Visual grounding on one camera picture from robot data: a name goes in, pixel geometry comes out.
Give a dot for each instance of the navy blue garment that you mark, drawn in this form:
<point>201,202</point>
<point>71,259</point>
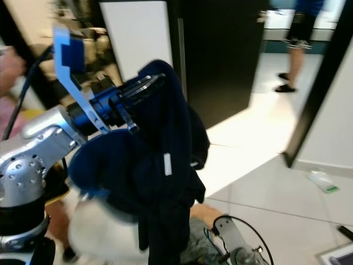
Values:
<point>165,182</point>

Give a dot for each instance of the black door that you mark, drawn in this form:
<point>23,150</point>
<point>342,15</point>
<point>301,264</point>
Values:
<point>226,55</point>

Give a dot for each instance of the clear plastic packet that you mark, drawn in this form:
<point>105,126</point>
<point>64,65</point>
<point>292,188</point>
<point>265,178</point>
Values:
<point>322,181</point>

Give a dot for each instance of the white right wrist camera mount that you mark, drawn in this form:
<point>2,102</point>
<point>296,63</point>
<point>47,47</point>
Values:
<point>226,234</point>

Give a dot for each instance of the tan cloth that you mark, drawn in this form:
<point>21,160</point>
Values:
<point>204,215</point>

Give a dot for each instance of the grey garment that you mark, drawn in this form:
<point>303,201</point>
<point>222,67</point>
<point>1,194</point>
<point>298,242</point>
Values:
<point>201,248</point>

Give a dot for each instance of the black elongated device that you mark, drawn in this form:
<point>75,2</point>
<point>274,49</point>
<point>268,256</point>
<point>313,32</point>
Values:
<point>346,233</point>

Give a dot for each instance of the pink shirted person's left hand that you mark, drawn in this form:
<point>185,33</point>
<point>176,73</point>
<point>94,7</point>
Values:
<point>11,72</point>

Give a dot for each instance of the person in printed black shorts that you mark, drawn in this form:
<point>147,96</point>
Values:
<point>300,30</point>

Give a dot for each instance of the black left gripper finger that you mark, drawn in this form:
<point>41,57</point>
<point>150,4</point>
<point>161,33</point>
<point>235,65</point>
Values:
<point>137,97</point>
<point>143,83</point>

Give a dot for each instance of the white plastic chair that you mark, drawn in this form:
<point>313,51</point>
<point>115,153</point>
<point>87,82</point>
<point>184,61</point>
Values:
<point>105,232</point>

